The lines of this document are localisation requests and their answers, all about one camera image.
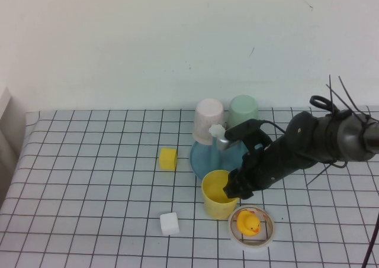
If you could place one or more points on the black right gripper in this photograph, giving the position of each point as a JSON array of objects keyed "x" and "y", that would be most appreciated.
[{"x": 266, "y": 167}]

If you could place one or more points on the yellow plastic cup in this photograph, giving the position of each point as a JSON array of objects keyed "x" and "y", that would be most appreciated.
[{"x": 216, "y": 209}]

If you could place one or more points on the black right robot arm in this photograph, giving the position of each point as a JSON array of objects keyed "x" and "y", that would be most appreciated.
[{"x": 334, "y": 138}]

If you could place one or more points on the blue cup stand with pegs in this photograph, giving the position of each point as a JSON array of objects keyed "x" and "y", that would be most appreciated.
[{"x": 204, "y": 158}]

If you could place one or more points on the pink plastic cup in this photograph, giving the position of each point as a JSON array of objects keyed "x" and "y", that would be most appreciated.
[{"x": 207, "y": 117}]

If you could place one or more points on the green plastic cup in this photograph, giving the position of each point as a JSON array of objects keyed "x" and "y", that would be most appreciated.
[{"x": 242, "y": 108}]

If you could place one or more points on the yellow rubber duck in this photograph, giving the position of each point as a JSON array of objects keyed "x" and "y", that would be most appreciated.
[{"x": 248, "y": 223}]

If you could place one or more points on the white tape roll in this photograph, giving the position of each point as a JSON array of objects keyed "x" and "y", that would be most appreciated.
[{"x": 251, "y": 246}]

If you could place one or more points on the white cube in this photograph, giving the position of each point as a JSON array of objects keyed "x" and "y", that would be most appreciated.
[{"x": 169, "y": 224}]

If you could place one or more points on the yellow cube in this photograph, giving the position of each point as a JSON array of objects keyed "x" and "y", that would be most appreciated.
[{"x": 168, "y": 159}]

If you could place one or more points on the white grid-pattern tablecloth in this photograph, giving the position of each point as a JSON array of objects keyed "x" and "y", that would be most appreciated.
[{"x": 89, "y": 191}]

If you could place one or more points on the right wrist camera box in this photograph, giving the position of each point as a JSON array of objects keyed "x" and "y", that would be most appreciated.
[{"x": 240, "y": 130}]

